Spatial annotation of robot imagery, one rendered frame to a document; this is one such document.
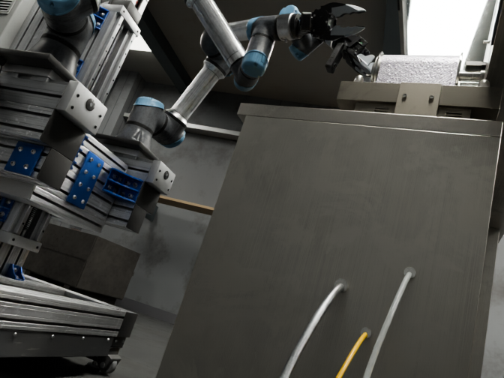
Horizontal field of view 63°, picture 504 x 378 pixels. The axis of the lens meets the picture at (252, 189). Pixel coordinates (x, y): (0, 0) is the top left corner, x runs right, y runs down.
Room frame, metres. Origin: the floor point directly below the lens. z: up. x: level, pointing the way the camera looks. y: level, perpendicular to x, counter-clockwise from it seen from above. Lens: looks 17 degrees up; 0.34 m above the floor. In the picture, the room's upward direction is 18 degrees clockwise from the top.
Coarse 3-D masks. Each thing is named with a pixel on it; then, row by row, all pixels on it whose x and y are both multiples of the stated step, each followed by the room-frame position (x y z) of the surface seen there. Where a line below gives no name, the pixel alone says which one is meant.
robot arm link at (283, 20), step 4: (280, 16) 1.02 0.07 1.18; (284, 16) 1.02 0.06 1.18; (288, 16) 1.01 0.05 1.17; (280, 20) 1.02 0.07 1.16; (284, 20) 1.02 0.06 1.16; (288, 20) 1.01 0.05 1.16; (280, 24) 1.02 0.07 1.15; (284, 24) 1.02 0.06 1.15; (288, 24) 1.01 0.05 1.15; (280, 28) 1.03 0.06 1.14; (284, 28) 1.03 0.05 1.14; (288, 28) 1.02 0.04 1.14; (280, 32) 1.04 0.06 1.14; (284, 32) 1.03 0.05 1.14; (288, 32) 1.03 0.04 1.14; (280, 36) 1.05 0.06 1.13; (284, 36) 1.05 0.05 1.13; (288, 36) 1.04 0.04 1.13; (284, 40) 1.07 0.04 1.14
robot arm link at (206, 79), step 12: (204, 60) 1.61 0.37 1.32; (216, 60) 1.57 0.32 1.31; (204, 72) 1.60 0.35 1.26; (216, 72) 1.60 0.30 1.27; (228, 72) 1.63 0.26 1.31; (192, 84) 1.62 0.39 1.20; (204, 84) 1.62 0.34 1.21; (192, 96) 1.63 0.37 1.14; (204, 96) 1.65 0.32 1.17; (180, 108) 1.64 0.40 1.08; (192, 108) 1.66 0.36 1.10; (168, 120) 1.63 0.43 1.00; (180, 120) 1.65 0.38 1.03; (168, 132) 1.65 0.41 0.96; (180, 132) 1.69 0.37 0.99; (168, 144) 1.71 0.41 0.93
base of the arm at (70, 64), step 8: (40, 40) 1.08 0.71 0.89; (48, 40) 1.07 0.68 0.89; (56, 40) 1.07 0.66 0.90; (64, 40) 1.08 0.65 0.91; (32, 48) 1.06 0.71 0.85; (40, 48) 1.06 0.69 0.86; (48, 48) 1.06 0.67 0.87; (56, 48) 1.07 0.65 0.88; (64, 48) 1.08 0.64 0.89; (72, 48) 1.10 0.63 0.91; (56, 56) 1.07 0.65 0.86; (64, 56) 1.08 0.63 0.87; (72, 56) 1.10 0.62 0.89; (64, 64) 1.08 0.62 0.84; (72, 64) 1.11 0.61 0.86; (72, 72) 1.11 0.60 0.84
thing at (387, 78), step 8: (376, 80) 1.17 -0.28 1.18; (384, 80) 1.16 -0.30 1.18; (392, 80) 1.15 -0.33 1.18; (400, 80) 1.14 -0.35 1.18; (408, 80) 1.13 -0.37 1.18; (416, 80) 1.12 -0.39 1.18; (424, 80) 1.11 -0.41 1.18; (432, 80) 1.10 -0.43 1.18; (440, 80) 1.09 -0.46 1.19; (448, 80) 1.08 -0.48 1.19
